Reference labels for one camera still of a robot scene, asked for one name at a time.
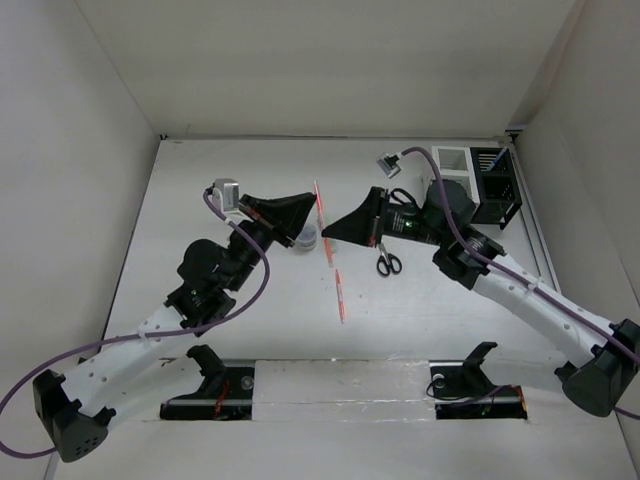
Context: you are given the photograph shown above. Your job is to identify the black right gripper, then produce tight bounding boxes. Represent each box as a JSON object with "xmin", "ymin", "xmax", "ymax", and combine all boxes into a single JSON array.
[{"xmin": 324, "ymin": 184, "xmax": 449, "ymax": 246}]

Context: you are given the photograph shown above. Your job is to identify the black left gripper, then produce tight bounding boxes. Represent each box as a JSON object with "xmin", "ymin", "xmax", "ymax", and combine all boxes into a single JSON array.
[{"xmin": 224, "ymin": 196, "xmax": 317, "ymax": 293}]

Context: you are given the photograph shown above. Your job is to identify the orange pen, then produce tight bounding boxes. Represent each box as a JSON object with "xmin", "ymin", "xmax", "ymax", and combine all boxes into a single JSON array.
[{"xmin": 313, "ymin": 180, "xmax": 335, "ymax": 269}]

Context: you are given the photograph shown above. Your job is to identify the red pen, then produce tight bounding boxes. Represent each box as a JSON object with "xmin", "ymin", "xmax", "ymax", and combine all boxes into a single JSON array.
[{"xmin": 334, "ymin": 268, "xmax": 346, "ymax": 324}]

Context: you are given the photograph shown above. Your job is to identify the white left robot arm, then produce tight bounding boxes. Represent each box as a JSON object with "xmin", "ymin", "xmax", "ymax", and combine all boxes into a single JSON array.
[{"xmin": 32, "ymin": 192, "xmax": 316, "ymax": 463}]

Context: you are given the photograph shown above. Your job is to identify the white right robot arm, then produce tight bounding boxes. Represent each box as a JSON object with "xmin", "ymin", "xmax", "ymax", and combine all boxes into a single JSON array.
[{"xmin": 322, "ymin": 180, "xmax": 639, "ymax": 417}]

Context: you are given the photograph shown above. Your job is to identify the clear paperclip jar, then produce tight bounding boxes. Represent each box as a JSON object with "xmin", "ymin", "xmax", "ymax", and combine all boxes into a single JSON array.
[{"xmin": 295, "ymin": 223, "xmax": 318, "ymax": 252}]

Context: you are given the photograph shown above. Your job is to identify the white desk organizer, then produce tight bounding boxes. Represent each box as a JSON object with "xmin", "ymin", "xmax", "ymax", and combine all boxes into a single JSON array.
[{"xmin": 430, "ymin": 146, "xmax": 480, "ymax": 208}]

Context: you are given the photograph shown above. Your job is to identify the black desk organizer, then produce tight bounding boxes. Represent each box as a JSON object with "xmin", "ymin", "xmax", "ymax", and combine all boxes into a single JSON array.
[{"xmin": 471, "ymin": 147, "xmax": 522, "ymax": 230}]

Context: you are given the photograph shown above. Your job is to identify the black handled scissors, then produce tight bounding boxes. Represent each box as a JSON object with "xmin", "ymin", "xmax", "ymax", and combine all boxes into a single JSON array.
[{"xmin": 376, "ymin": 242, "xmax": 403, "ymax": 278}]

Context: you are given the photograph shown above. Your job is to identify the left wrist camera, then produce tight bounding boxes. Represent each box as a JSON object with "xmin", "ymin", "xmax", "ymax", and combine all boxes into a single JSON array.
[{"xmin": 211, "ymin": 178, "xmax": 240, "ymax": 214}]

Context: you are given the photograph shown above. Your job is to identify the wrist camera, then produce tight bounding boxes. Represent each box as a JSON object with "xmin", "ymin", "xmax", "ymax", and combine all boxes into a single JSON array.
[
  {"xmin": 376, "ymin": 153, "xmax": 403, "ymax": 180},
  {"xmin": 211, "ymin": 178, "xmax": 240, "ymax": 214}
]

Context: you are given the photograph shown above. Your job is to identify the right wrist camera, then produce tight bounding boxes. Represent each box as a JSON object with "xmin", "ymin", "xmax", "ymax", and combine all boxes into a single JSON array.
[{"xmin": 376, "ymin": 153, "xmax": 403, "ymax": 180}]

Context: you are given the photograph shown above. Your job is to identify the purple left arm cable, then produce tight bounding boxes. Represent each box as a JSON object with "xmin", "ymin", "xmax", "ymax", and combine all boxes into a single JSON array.
[{"xmin": 0, "ymin": 187, "xmax": 274, "ymax": 459}]

